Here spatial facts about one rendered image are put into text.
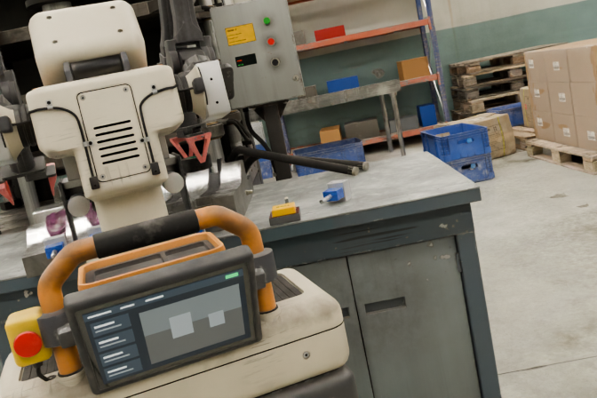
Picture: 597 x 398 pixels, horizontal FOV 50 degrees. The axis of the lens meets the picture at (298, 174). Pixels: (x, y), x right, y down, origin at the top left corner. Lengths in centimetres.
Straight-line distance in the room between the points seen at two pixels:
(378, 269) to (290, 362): 75
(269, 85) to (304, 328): 162
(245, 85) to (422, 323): 121
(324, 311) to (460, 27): 776
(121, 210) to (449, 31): 755
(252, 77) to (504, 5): 654
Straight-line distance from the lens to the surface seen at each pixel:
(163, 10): 167
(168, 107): 128
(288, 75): 254
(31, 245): 188
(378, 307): 180
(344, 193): 176
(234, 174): 196
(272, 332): 102
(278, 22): 254
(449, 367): 189
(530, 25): 892
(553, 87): 571
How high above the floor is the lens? 117
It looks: 9 degrees down
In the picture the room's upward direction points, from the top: 12 degrees counter-clockwise
